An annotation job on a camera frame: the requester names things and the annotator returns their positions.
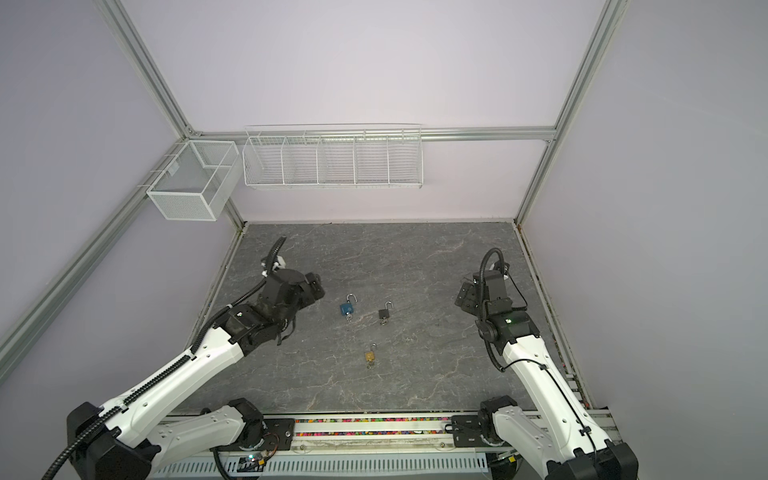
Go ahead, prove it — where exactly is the blue padlock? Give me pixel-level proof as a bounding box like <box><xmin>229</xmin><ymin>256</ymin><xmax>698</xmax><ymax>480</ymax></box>
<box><xmin>339</xmin><ymin>293</ymin><xmax>358</xmax><ymax>318</ymax></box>

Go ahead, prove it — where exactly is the dark grey padlock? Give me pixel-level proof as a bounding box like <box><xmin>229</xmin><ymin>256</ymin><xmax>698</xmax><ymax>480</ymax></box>
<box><xmin>378</xmin><ymin>301</ymin><xmax>394</xmax><ymax>325</ymax></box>

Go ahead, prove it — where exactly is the brass padlock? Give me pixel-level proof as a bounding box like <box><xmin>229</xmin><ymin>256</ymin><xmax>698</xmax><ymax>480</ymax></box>
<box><xmin>364</xmin><ymin>343</ymin><xmax>377</xmax><ymax>369</ymax></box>

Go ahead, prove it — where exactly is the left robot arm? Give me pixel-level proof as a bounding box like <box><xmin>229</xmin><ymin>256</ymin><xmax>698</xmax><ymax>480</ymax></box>
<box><xmin>43</xmin><ymin>237</ymin><xmax>325</xmax><ymax>479</ymax></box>

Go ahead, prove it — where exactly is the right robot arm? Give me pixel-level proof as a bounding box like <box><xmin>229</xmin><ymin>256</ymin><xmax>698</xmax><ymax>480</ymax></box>
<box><xmin>455</xmin><ymin>247</ymin><xmax>639</xmax><ymax>479</ymax></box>

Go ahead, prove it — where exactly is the white mesh box basket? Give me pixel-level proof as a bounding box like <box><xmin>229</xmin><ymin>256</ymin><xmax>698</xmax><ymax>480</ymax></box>
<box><xmin>147</xmin><ymin>140</ymin><xmax>243</xmax><ymax>221</ymax></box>

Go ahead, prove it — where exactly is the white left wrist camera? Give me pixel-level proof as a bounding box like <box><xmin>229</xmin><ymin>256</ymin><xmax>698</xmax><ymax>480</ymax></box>
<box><xmin>272</xmin><ymin>255</ymin><xmax>286</xmax><ymax>271</ymax></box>

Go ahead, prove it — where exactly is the white wire shelf basket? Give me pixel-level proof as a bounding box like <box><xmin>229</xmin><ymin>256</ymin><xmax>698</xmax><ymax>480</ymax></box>
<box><xmin>242</xmin><ymin>123</ymin><xmax>424</xmax><ymax>189</ymax></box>

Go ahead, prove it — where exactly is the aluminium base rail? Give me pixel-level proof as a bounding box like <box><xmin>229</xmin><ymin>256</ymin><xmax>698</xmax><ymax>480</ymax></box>
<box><xmin>107</xmin><ymin>383</ymin><xmax>637</xmax><ymax>480</ymax></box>

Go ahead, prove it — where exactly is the aluminium enclosure frame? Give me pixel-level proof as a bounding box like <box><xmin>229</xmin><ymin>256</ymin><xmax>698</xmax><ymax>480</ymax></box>
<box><xmin>0</xmin><ymin>0</ymin><xmax>631</xmax><ymax>480</ymax></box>

